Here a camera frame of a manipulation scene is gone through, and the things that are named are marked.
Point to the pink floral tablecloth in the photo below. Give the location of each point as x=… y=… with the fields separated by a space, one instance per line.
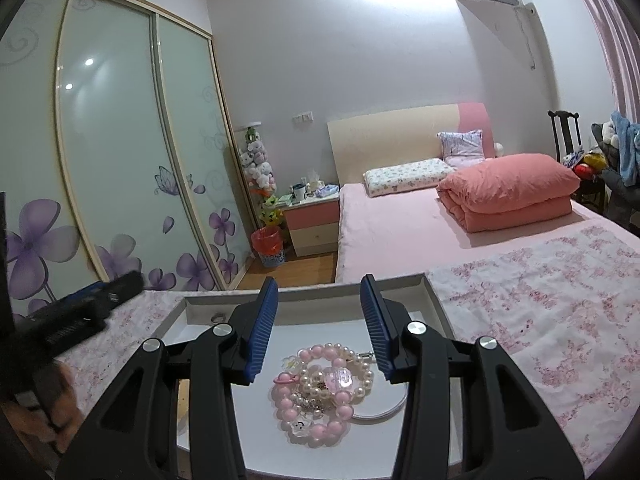
x=540 y=320

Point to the folded pink quilt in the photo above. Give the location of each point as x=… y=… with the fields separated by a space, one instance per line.
x=510 y=192

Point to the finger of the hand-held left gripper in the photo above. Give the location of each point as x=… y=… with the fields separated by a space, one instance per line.
x=115 y=290

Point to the pink curtain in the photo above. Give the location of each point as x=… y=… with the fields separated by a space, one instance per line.
x=607 y=35

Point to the stack of plush toys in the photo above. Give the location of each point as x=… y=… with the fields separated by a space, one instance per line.
x=260 y=170

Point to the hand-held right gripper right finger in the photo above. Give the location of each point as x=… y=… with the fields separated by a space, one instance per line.
x=375 y=332

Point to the white wall switch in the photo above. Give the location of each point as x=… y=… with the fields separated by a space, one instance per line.
x=303 y=117

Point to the blue clothing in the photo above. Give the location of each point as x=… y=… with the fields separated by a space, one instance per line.
x=627 y=150

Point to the red trash bin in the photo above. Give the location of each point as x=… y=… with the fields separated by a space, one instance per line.
x=269 y=245

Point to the dark wooden chair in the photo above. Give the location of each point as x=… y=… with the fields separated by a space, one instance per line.
x=565 y=135

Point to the person's left hand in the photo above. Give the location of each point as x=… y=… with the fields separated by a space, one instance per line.
x=60 y=410

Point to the white floral pillow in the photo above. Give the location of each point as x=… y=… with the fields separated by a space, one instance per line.
x=405 y=176

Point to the red and yellow toys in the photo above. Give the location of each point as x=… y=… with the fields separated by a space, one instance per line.
x=587 y=165

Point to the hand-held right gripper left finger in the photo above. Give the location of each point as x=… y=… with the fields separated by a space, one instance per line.
x=261 y=332

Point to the wardrobe with floral sliding doors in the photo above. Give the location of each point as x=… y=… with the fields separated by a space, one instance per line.
x=115 y=150

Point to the cream and pink headboard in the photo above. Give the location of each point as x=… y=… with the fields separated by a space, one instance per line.
x=385 y=140

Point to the small lilac pillow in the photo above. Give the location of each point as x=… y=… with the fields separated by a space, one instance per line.
x=462 y=149

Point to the pink and cream nightstand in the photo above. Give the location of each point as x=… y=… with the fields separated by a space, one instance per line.
x=312 y=225

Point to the white plush toy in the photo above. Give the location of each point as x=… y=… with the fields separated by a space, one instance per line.
x=608 y=132

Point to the bed with pink sheet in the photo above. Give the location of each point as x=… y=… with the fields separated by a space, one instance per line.
x=390 y=230

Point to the grey shallow tray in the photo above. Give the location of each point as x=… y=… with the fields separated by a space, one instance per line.
x=320 y=317

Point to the plain silver bangle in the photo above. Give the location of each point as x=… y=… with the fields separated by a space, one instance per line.
x=385 y=409

